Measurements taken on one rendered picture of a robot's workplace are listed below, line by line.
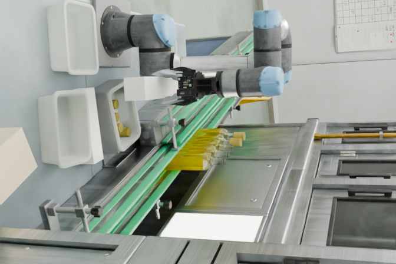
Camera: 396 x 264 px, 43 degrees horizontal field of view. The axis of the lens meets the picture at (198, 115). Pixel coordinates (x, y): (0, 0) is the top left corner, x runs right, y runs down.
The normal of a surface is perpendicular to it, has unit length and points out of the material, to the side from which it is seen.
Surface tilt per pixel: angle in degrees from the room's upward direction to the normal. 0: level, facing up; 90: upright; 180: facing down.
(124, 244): 90
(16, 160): 0
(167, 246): 90
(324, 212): 90
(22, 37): 0
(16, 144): 0
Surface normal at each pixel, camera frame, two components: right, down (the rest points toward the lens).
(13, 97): 0.94, -0.03
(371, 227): -0.14, -0.94
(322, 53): -0.31, 0.34
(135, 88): -0.34, 0.07
